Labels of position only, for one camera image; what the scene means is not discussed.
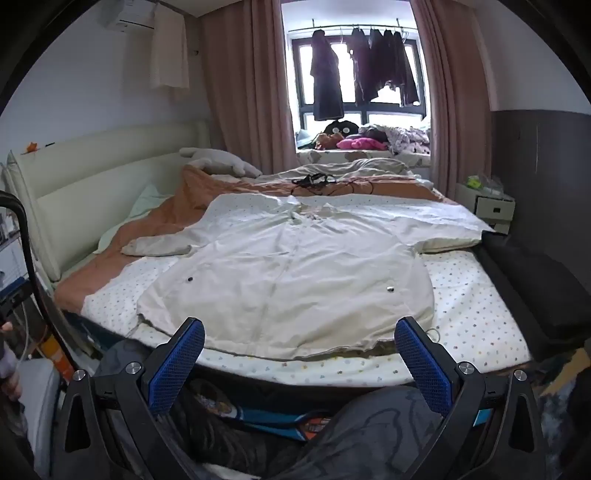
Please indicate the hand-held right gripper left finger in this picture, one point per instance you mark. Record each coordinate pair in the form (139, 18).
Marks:
(182, 364)

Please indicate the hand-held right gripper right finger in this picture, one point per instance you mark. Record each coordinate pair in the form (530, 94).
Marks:
(422, 364)

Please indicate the beige jacket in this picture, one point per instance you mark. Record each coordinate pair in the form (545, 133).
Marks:
(286, 277)

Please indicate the patterned clothes pile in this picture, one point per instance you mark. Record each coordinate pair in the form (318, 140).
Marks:
(406, 138)

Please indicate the dark hanging clothes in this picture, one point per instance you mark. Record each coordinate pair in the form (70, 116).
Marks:
(374, 64)

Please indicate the person's left hand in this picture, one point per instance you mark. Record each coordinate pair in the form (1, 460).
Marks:
(8, 369)

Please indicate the floral bed sheet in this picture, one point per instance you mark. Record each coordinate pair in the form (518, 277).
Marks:
(466, 314)

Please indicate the person's dark pants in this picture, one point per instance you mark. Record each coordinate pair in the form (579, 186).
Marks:
(369, 429)

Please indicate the blue printed cloth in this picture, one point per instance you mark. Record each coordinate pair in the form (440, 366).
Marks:
(258, 415)

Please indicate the dark padded bench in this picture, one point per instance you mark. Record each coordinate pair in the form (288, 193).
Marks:
(531, 286)

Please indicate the light green bed sheet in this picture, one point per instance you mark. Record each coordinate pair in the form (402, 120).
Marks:
(111, 240)

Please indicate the cardboard piece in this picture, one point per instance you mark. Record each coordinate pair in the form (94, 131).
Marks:
(570, 369)

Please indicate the orange blanket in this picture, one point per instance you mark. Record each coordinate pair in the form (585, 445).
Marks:
(152, 217)

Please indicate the white nightstand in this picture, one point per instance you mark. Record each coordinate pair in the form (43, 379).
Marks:
(496, 210)

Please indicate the small green item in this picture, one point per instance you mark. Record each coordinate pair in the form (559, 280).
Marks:
(472, 182)

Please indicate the black curved bar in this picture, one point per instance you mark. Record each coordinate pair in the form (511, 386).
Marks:
(25, 240)

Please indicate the grey crumpled quilt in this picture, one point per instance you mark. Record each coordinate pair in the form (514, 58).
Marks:
(369, 166)

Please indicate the white plush toy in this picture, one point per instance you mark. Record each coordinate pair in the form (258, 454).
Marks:
(217, 159)

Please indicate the cream padded headboard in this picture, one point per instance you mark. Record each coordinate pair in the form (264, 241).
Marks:
(92, 170)

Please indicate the pink cloth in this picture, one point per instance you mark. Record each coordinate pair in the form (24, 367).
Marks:
(360, 144)

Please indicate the black plush toy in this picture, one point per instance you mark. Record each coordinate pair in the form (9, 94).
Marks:
(341, 125)

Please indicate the small orange toy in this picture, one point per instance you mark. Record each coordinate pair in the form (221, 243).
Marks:
(31, 147)

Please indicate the pink curtain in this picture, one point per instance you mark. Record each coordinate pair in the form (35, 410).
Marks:
(249, 83)
(457, 92)

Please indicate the long dark hanging coat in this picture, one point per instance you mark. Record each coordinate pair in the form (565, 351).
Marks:
(325, 78)

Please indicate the white hanging cloth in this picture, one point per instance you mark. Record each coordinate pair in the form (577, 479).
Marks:
(170, 50)

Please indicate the window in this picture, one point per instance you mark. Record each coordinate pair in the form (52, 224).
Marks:
(303, 62)

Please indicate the white air conditioner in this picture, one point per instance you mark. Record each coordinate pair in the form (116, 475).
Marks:
(129, 18)

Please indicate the metal clothes rail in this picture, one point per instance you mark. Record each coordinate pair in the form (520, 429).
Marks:
(300, 30)

